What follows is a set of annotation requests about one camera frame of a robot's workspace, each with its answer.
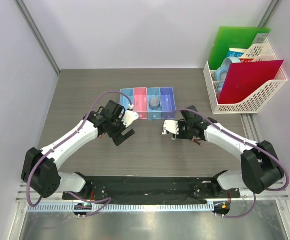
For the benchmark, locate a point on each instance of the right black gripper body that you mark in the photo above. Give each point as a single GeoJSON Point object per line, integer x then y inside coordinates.
{"type": "Point", "coordinates": [185, 132]}

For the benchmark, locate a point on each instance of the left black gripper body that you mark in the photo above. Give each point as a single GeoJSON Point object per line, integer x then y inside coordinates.
{"type": "Point", "coordinates": [117, 128]}

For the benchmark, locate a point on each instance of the pink drawer box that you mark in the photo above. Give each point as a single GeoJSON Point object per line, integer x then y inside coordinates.
{"type": "Point", "coordinates": [140, 102]}

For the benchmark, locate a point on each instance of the purple drawer box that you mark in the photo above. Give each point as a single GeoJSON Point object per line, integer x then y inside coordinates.
{"type": "Point", "coordinates": [167, 101]}

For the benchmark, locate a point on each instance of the clear paper clip jar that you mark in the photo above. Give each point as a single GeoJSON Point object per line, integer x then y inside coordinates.
{"type": "Point", "coordinates": [154, 103]}

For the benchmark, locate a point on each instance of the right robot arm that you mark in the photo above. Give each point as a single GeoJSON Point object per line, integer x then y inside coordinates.
{"type": "Point", "coordinates": [259, 164]}

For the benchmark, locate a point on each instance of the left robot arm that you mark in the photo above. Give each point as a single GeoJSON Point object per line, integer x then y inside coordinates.
{"type": "Point", "coordinates": [41, 166]}

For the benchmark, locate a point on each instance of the dark red pen refill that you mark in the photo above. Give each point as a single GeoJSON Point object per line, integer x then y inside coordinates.
{"type": "Point", "coordinates": [198, 143]}

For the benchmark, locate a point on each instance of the blue tape roll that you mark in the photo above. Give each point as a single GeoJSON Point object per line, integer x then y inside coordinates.
{"type": "Point", "coordinates": [221, 73]}

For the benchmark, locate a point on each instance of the white file organizer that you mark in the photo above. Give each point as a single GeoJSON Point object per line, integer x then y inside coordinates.
{"type": "Point", "coordinates": [257, 100]}

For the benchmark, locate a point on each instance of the magenta folder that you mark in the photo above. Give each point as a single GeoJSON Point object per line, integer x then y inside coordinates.
{"type": "Point", "coordinates": [243, 79]}

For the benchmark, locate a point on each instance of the red white book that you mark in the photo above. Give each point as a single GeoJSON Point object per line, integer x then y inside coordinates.
{"type": "Point", "coordinates": [246, 60]}

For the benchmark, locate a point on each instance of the blue white book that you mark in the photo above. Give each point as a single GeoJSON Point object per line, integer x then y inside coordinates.
{"type": "Point", "coordinates": [236, 52]}

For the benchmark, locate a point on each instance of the green folder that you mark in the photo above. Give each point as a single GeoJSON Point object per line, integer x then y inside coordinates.
{"type": "Point", "coordinates": [232, 37]}

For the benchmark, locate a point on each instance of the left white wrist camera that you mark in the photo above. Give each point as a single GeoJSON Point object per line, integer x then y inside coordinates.
{"type": "Point", "coordinates": [129, 117]}

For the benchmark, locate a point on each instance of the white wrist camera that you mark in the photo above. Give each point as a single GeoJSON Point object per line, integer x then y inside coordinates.
{"type": "Point", "coordinates": [170, 126]}
{"type": "Point", "coordinates": [129, 117]}

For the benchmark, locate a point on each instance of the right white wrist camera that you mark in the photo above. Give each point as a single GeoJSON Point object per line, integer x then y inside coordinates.
{"type": "Point", "coordinates": [170, 126]}

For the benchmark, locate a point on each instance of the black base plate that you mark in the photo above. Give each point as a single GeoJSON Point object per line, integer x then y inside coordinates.
{"type": "Point", "coordinates": [125, 187]}

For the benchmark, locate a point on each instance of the slotted cable duct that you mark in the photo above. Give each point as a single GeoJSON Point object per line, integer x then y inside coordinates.
{"type": "Point", "coordinates": [114, 208]}

